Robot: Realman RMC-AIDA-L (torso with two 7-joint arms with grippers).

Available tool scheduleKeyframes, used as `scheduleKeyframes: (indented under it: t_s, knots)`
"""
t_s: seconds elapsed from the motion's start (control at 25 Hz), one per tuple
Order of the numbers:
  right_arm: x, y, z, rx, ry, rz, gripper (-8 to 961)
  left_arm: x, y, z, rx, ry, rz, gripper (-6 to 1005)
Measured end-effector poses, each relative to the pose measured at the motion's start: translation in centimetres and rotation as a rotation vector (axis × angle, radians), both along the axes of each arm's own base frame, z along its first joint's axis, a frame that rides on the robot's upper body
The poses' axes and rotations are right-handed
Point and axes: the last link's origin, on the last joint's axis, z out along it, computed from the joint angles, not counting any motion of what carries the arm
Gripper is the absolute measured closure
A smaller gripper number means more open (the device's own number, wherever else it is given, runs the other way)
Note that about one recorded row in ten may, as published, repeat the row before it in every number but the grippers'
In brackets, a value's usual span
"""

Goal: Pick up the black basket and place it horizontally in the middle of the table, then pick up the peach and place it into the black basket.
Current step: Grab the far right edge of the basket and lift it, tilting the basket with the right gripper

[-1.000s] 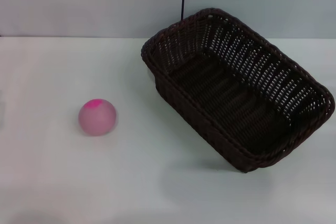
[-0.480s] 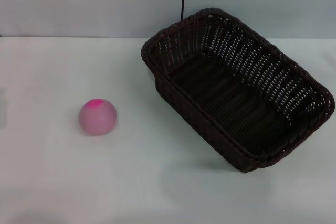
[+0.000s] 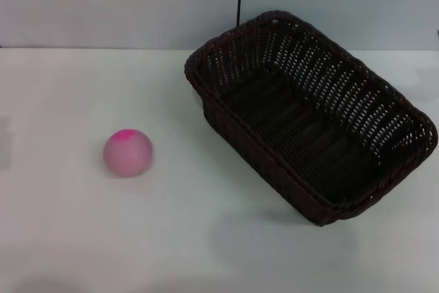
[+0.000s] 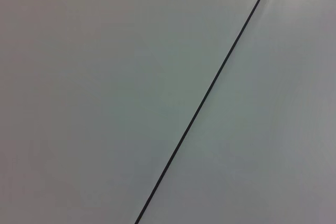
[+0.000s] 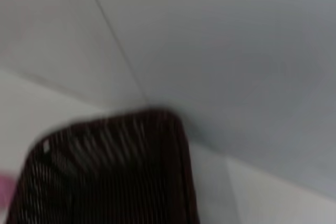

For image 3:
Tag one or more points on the dark brown woven basket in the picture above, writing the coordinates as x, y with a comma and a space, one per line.
308, 155

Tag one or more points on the pink ball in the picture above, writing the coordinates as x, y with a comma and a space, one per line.
127, 155

